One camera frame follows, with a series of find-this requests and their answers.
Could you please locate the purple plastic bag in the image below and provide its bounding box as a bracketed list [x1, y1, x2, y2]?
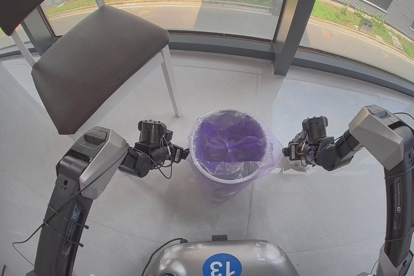
[188, 108, 286, 206]

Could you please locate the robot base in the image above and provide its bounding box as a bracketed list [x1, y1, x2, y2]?
[142, 234, 300, 276]

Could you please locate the white trash bin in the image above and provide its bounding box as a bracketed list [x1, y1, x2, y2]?
[188, 109, 270, 204]

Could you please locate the clear printed wrapper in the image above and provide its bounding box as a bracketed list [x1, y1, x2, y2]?
[278, 157, 314, 174]

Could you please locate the grey cushioned white chair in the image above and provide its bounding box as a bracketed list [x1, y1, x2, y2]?
[0, 0, 183, 143]

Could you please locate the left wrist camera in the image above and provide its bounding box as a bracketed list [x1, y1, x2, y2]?
[171, 143, 191, 165]

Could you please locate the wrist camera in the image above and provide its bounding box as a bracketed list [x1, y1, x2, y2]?
[282, 143, 300, 161]
[171, 143, 191, 165]

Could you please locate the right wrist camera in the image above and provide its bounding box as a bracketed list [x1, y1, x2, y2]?
[282, 143, 300, 161]

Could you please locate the black cable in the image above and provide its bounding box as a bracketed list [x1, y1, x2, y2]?
[142, 237, 189, 276]
[13, 157, 118, 244]

